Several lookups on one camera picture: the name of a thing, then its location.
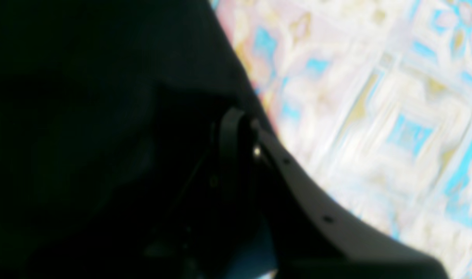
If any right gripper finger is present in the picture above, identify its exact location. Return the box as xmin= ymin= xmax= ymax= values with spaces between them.
xmin=217 ymin=108 xmax=448 ymax=279

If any black T-shirt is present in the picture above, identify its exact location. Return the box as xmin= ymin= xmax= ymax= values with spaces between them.
xmin=0 ymin=0 xmax=273 ymax=279

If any patterned colourful tablecloth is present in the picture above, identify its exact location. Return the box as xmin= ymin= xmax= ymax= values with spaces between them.
xmin=210 ymin=0 xmax=472 ymax=279

